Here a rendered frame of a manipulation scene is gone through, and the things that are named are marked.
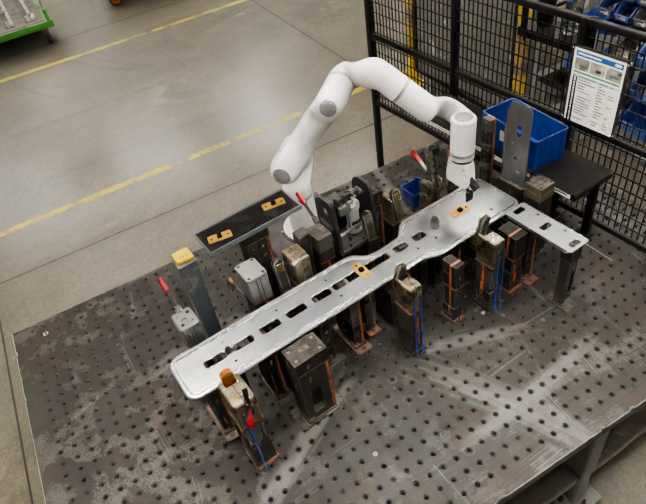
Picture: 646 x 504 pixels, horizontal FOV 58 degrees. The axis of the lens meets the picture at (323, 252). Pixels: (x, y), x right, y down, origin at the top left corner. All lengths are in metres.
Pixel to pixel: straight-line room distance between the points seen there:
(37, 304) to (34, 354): 1.38
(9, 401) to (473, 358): 2.44
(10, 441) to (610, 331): 2.78
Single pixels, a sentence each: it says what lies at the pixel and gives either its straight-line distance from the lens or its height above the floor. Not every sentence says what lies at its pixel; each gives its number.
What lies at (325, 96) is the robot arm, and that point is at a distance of 1.97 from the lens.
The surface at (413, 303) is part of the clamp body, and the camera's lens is 1.95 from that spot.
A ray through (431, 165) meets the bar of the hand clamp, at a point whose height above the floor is 1.14.
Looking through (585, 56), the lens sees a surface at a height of 1.42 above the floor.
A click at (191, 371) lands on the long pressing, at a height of 1.00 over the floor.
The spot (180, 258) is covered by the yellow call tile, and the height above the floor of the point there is 1.16.
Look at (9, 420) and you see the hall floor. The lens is 3.51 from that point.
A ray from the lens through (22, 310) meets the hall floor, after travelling 4.04.
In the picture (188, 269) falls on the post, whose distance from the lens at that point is 2.03.
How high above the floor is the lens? 2.45
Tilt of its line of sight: 43 degrees down
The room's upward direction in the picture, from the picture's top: 10 degrees counter-clockwise
